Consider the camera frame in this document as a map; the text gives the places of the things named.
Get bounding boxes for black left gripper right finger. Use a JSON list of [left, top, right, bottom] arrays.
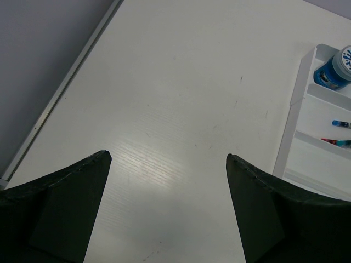
[[226, 154, 350, 262]]

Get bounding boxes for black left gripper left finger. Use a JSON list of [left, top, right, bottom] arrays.
[[1, 151, 111, 262]]

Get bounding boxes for teal pen refill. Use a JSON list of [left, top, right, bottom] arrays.
[[322, 138, 351, 148]]

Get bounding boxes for blue pen refill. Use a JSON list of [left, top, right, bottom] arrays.
[[332, 120, 351, 129]]

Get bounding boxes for blue paint jar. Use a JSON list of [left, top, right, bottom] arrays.
[[313, 46, 350, 91]]

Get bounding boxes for white compartment tray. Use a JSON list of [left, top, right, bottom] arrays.
[[273, 44, 350, 201]]

